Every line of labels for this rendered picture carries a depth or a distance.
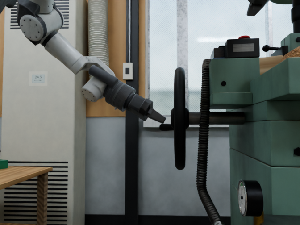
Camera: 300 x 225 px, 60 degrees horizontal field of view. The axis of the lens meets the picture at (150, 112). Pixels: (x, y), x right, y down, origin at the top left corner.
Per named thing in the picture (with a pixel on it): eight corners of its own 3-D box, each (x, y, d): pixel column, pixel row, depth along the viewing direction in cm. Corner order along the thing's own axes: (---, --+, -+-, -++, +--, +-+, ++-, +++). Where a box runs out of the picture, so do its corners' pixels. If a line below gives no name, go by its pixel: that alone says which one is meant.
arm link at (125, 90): (141, 127, 93) (113, 111, 94) (155, 105, 94) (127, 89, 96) (139, 120, 80) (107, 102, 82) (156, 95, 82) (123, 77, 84)
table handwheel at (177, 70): (169, 47, 65) (168, 165, 57) (252, 44, 63) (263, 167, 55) (172, 89, 93) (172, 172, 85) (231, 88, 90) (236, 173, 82)
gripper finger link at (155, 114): (162, 125, 86) (146, 115, 87) (167, 117, 87) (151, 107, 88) (162, 124, 85) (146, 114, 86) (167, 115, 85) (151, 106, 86)
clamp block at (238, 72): (206, 99, 80) (206, 70, 80) (252, 98, 78) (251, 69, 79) (211, 93, 65) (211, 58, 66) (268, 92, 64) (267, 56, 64)
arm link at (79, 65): (97, 98, 92) (68, 72, 89) (112, 82, 96) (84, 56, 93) (104, 93, 86) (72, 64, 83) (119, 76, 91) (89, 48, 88)
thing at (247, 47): (209, 69, 79) (209, 51, 79) (247, 68, 78) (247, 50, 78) (214, 58, 66) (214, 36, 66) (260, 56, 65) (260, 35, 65)
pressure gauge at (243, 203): (237, 219, 50) (237, 176, 50) (258, 220, 49) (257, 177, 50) (245, 233, 43) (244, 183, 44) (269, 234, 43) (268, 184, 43)
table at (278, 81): (200, 112, 103) (200, 97, 103) (282, 112, 99) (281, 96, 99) (227, 94, 42) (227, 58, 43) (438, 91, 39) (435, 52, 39)
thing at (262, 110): (230, 122, 92) (229, 111, 92) (292, 122, 90) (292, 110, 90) (266, 120, 53) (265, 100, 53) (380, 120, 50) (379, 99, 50)
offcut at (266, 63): (259, 75, 57) (259, 57, 58) (262, 78, 61) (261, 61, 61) (282, 73, 55) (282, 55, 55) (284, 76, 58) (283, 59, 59)
